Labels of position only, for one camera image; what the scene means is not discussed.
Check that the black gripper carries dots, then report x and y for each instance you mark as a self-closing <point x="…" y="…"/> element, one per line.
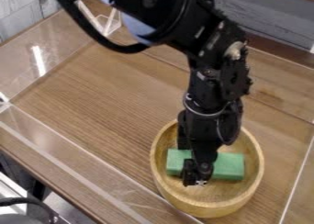
<point x="205" y="129"/>

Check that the green rectangular block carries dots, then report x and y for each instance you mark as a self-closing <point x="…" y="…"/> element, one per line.
<point x="229" y="166"/>

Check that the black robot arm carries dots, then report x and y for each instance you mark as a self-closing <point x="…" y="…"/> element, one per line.
<point x="196" y="28"/>

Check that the brown wooden bowl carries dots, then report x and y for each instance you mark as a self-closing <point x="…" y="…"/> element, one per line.
<point x="222" y="196"/>

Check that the clear acrylic tray wall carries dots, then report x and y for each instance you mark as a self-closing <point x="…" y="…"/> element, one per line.
<point x="97" y="188"/>

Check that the clear acrylic corner bracket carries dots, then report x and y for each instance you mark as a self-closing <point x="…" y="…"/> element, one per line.
<point x="106" y="24"/>

